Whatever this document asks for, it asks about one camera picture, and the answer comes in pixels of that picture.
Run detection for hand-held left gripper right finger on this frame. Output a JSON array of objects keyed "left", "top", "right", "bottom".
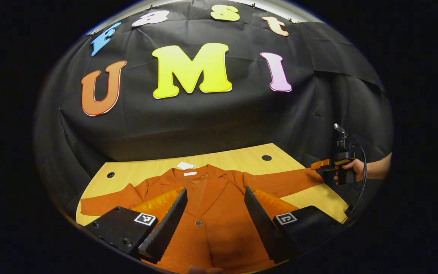
[{"left": 245, "top": 186, "right": 344, "bottom": 264}]

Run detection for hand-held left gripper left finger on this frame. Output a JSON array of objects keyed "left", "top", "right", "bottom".
[{"left": 85, "top": 187, "right": 188, "bottom": 264}]

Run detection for orange button-up garment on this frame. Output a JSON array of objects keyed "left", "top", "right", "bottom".
[{"left": 80, "top": 164, "right": 324, "bottom": 274}]

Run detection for black backdrop cloth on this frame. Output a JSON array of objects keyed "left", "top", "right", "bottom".
[{"left": 33, "top": 0, "right": 394, "bottom": 225}]

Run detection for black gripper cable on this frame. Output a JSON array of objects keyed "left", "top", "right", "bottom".
[{"left": 346, "top": 133, "right": 368, "bottom": 217}]

